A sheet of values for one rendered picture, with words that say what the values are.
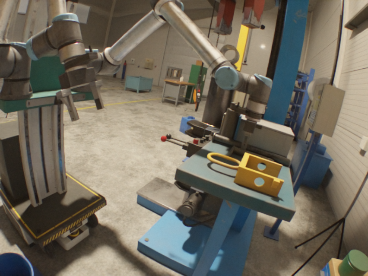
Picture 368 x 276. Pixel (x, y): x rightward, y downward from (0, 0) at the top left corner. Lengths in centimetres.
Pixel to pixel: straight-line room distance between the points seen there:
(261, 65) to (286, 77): 1083
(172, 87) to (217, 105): 614
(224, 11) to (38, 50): 148
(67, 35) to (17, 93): 48
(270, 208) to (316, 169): 312
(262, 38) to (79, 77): 1223
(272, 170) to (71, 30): 86
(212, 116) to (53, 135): 119
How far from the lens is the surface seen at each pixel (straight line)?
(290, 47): 153
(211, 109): 156
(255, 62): 1235
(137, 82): 939
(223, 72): 78
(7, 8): 97
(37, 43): 76
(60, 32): 70
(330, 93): 174
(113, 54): 135
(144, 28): 122
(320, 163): 372
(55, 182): 171
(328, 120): 175
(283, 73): 150
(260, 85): 89
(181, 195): 213
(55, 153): 156
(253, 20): 151
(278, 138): 110
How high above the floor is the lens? 137
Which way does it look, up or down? 19 degrees down
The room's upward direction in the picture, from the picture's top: 12 degrees clockwise
